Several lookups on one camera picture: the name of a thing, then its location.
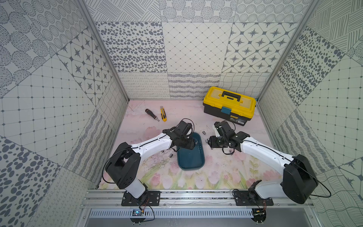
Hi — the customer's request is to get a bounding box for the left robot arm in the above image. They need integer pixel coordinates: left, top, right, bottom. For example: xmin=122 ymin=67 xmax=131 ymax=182
xmin=103 ymin=119 xmax=195 ymax=201

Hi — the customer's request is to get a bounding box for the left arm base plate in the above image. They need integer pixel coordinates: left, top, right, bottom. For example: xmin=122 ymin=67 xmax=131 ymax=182
xmin=122 ymin=190 xmax=161 ymax=207

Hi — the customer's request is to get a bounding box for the yellow utility knife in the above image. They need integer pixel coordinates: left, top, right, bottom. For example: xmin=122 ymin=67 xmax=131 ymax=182
xmin=160 ymin=106 xmax=167 ymax=122

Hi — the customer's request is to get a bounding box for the teal plastic storage tray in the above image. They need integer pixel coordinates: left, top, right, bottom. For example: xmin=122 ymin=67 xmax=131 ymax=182
xmin=177 ymin=132 xmax=205 ymax=171

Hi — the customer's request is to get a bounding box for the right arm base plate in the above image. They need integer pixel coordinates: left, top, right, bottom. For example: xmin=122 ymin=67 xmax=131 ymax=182
xmin=232 ymin=189 xmax=274 ymax=207

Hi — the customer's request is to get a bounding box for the left controller board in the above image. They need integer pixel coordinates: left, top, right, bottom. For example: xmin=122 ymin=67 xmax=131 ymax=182
xmin=130 ymin=209 xmax=146 ymax=224

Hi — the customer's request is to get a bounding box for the yellow black toolbox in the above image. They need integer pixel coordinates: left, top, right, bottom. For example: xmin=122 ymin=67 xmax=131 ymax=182
xmin=203 ymin=87 xmax=256 ymax=126

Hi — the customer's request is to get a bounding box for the right controller board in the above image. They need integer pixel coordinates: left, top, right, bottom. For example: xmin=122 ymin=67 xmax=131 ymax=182
xmin=251 ymin=209 xmax=267 ymax=224

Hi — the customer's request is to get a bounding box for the controller board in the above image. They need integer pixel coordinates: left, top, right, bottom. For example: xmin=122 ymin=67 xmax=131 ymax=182
xmin=251 ymin=209 xmax=267 ymax=224
xmin=130 ymin=209 xmax=146 ymax=224

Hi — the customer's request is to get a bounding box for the white slotted cable duct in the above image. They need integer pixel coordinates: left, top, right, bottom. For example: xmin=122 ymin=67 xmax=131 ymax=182
xmin=89 ymin=208 xmax=252 ymax=218

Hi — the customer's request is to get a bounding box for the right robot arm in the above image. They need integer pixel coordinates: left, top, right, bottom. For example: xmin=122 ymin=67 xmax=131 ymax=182
xmin=207 ymin=121 xmax=319 ymax=204

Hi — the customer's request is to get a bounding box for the aluminium mounting rail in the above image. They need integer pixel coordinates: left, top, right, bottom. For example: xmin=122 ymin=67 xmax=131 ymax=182
xmin=80 ymin=189 xmax=312 ymax=209

